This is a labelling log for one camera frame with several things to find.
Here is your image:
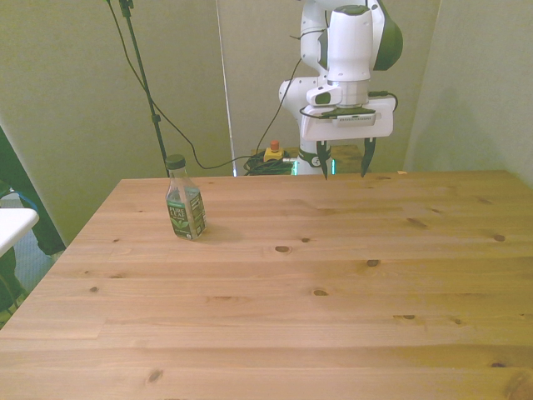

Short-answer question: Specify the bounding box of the black cable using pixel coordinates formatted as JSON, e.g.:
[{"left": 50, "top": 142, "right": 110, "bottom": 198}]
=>
[{"left": 102, "top": 0, "right": 303, "bottom": 171}]

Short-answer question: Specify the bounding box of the coiled green cable bundle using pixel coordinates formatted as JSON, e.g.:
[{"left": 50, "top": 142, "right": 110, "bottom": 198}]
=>
[{"left": 242, "top": 153, "right": 297, "bottom": 177}]

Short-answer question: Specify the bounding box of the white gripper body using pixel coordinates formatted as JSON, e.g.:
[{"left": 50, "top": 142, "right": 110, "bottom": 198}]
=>
[{"left": 300, "top": 95, "right": 396, "bottom": 142}]

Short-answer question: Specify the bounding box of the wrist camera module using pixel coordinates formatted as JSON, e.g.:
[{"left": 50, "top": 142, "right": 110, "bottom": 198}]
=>
[{"left": 306, "top": 85, "right": 399, "bottom": 125}]

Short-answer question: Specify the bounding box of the black camera stand pole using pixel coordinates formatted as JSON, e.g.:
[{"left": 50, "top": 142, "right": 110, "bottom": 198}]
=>
[{"left": 118, "top": 0, "right": 169, "bottom": 178}]

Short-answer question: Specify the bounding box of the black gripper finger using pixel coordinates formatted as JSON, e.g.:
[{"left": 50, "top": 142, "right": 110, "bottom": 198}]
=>
[
  {"left": 316, "top": 140, "right": 331, "bottom": 181},
  {"left": 360, "top": 137, "right": 377, "bottom": 178}
]

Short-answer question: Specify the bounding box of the white side table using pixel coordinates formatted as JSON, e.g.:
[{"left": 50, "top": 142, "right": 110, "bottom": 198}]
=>
[{"left": 0, "top": 207, "right": 40, "bottom": 256}]

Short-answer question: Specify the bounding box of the yellow emergency stop button box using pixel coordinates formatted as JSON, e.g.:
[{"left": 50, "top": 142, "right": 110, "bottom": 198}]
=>
[{"left": 263, "top": 140, "right": 286, "bottom": 164}]

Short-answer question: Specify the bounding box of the clear Pure Leaf tea bottle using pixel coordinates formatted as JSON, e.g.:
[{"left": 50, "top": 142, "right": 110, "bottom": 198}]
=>
[{"left": 165, "top": 153, "right": 208, "bottom": 241}]

